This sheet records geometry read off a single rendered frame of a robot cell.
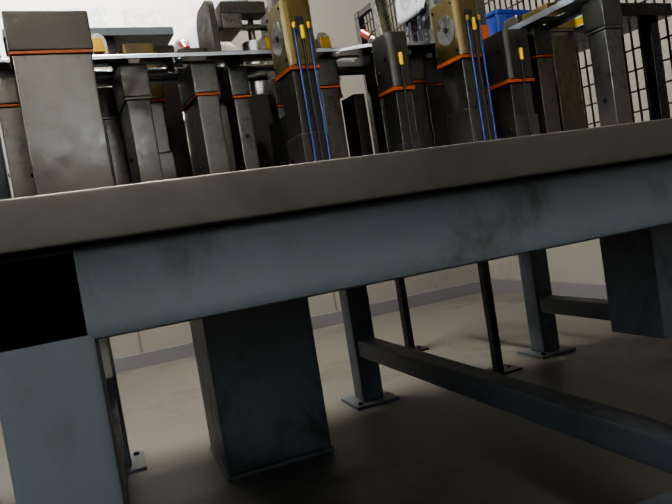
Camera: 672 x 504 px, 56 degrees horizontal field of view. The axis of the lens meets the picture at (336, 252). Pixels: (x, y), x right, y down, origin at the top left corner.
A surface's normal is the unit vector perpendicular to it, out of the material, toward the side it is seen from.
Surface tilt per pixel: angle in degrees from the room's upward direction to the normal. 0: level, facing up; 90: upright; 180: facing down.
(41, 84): 90
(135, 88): 90
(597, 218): 90
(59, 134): 90
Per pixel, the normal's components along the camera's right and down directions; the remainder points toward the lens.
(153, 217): 0.35, -0.01
